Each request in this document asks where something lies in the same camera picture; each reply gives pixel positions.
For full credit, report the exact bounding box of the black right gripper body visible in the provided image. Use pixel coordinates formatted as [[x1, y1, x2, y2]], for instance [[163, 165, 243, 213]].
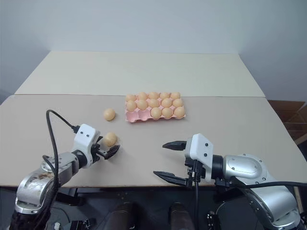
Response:
[[184, 155, 205, 189]]

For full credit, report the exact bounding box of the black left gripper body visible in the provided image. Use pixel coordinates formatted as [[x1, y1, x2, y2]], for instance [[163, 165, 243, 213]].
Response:
[[90, 135, 109, 161]]

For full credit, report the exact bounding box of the brown cardboard box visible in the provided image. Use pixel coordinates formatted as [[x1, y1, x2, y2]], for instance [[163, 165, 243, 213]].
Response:
[[267, 99, 307, 145]]

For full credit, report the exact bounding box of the dark rounded shape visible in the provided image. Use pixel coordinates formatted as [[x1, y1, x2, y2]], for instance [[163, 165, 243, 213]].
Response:
[[167, 201, 196, 230], [105, 200, 141, 230]]

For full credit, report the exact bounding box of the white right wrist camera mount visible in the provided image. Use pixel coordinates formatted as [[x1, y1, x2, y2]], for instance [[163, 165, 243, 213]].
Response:
[[184, 133, 214, 181]]

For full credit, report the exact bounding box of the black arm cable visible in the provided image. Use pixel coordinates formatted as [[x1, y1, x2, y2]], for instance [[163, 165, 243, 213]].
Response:
[[42, 109, 81, 230], [214, 178, 307, 192]]

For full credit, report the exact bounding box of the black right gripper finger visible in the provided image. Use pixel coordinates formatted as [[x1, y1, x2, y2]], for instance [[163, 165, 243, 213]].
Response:
[[153, 170, 188, 188], [162, 140, 187, 152]]

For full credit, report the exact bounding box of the pink egg carton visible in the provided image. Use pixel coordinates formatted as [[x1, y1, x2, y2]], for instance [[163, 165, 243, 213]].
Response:
[[125, 92, 188, 124]]

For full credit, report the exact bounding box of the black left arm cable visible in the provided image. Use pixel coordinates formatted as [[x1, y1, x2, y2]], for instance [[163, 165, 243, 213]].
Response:
[[42, 109, 81, 230]]

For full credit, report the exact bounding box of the black under-table bracket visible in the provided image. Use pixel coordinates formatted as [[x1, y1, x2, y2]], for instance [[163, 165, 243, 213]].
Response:
[[56, 187, 81, 207]]

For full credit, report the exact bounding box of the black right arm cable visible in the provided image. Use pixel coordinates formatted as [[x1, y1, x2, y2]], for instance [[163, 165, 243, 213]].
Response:
[[214, 178, 307, 192]]

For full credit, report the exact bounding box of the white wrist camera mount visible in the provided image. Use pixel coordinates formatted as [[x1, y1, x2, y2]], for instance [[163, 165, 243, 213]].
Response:
[[184, 133, 214, 181], [71, 123, 102, 167]]

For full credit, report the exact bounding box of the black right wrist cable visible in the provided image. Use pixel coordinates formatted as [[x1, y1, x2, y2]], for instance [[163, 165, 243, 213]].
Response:
[[193, 161, 201, 230]]

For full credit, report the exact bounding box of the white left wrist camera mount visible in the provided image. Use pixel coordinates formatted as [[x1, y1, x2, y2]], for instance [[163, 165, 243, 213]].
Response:
[[71, 123, 102, 167]]

